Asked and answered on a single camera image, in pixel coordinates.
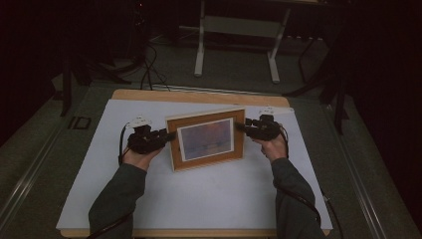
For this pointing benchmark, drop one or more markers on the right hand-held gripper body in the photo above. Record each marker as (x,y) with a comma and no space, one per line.
(267,129)

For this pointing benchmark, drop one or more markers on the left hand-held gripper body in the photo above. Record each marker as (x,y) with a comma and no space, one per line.
(144,142)

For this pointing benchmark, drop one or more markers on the wooden picture frame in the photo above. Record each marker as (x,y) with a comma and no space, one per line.
(205,139)

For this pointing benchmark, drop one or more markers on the person's left hand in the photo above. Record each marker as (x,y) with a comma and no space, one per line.
(141,161)

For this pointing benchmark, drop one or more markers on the person's right hand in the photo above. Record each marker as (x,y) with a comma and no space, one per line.
(275,149)

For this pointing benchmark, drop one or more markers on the black floor socket box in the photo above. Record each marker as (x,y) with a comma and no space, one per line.
(79,122)

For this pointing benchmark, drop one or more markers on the white table mat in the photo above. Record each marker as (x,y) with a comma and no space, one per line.
(212,195)

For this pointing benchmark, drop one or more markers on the black metal stand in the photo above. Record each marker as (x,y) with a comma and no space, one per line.
(338,99)
(67,89)

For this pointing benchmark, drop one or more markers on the white metal table frame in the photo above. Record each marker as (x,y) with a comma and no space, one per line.
(239,28)

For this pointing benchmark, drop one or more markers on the metal floor rail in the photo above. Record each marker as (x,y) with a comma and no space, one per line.
(30,176)
(358,176)

